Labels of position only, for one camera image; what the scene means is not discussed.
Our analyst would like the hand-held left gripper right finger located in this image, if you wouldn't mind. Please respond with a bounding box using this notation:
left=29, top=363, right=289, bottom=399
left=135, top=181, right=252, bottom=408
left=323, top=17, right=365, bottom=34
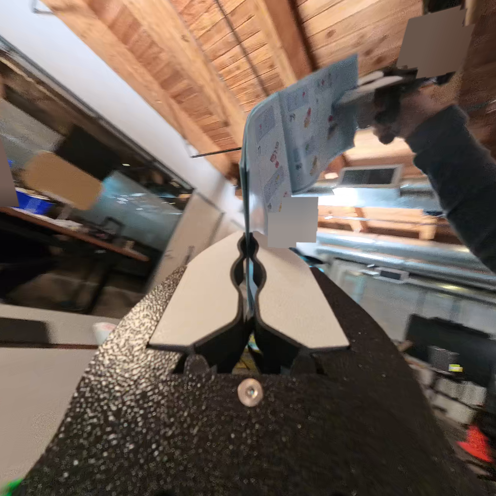
left=251, top=232, right=350, bottom=373

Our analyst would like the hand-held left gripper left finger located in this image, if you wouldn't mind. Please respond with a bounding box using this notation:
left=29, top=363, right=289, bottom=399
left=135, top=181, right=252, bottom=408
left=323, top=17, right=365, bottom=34
left=148, top=231, right=249, bottom=369

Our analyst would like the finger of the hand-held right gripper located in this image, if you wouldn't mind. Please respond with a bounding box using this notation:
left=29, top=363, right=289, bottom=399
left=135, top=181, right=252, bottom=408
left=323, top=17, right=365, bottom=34
left=357, top=72, right=404, bottom=88
left=334, top=87, right=376, bottom=108

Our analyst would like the light blue instruction booklet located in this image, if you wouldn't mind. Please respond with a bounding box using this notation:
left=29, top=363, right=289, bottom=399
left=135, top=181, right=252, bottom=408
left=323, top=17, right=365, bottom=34
left=238, top=54, right=359, bottom=316

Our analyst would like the person's right forearm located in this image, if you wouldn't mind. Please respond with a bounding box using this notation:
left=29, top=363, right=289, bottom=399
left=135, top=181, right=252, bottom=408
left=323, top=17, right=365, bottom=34
left=405, top=105, right=496, bottom=272

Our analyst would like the person's right hand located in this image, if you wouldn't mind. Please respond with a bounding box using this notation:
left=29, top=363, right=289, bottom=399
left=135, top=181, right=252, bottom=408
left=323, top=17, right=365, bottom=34
left=374, top=95, right=431, bottom=145

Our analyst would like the ceiling light panel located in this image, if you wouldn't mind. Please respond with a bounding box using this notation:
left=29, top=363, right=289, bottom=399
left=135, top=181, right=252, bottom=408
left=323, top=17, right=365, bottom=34
left=338, top=165, right=404, bottom=189

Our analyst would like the white cup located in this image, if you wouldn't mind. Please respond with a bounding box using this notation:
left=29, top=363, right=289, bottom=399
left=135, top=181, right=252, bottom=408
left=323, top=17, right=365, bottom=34
left=92, top=322, right=119, bottom=345

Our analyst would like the wooden desk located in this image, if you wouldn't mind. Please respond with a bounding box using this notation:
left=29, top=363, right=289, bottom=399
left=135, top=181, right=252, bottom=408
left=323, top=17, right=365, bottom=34
left=0, top=206, right=151, bottom=262

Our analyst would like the thin black rod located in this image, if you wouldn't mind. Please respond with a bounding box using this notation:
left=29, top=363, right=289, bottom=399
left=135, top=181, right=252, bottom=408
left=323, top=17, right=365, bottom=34
left=190, top=145, right=243, bottom=159

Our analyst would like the tan cardboard box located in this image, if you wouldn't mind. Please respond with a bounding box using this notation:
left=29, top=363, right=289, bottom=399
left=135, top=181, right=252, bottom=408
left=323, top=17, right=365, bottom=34
left=23, top=150, right=103, bottom=211

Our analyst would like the blue plastic bin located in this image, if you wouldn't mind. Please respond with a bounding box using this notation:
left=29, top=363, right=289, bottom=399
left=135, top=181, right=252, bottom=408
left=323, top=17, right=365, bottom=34
left=15, top=189, right=53, bottom=214

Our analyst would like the orange object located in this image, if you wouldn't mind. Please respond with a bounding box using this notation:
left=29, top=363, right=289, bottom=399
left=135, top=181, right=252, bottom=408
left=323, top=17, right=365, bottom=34
left=456, top=425, right=493, bottom=462

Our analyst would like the metal air duct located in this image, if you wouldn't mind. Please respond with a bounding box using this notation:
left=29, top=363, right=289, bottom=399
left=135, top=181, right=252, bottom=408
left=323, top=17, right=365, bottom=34
left=316, top=232, right=496, bottom=274

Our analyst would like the dark wall screen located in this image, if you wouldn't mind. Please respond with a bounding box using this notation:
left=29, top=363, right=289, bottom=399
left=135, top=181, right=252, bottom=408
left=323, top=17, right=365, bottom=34
left=54, top=125, right=121, bottom=177

